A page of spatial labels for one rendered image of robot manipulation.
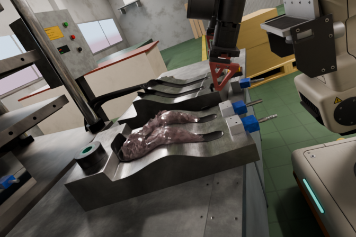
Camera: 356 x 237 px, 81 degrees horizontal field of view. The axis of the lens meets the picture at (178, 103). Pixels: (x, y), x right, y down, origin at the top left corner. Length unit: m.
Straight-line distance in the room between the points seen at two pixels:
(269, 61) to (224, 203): 2.55
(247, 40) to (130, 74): 1.82
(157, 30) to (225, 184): 9.78
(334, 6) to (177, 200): 0.66
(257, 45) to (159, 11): 7.65
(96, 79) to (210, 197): 3.33
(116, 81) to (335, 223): 3.16
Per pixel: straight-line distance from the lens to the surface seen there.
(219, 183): 0.54
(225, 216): 0.49
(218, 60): 0.47
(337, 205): 1.15
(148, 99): 0.88
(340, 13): 0.76
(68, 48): 1.46
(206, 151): 0.55
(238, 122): 0.57
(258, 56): 2.85
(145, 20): 10.24
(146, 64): 3.32
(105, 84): 3.66
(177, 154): 0.53
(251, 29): 2.77
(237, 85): 0.92
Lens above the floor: 1.18
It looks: 22 degrees down
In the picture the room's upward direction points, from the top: 23 degrees counter-clockwise
